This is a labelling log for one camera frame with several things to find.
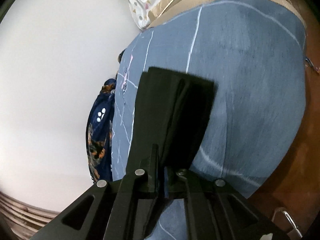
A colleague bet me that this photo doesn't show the black pants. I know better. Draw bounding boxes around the black pants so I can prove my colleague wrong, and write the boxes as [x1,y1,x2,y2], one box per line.
[125,66,218,196]

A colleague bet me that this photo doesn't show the blue grid-pattern bedsheet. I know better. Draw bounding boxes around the blue grid-pattern bedsheet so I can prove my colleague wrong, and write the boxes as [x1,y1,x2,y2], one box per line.
[109,0,307,240]

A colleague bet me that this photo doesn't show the navy dog-print blanket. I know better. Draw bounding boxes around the navy dog-print blanket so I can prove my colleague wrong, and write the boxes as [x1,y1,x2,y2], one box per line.
[86,79,117,182]

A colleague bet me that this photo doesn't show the metal latch bracket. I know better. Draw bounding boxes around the metal latch bracket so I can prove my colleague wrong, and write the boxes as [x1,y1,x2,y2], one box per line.
[271,207,303,240]

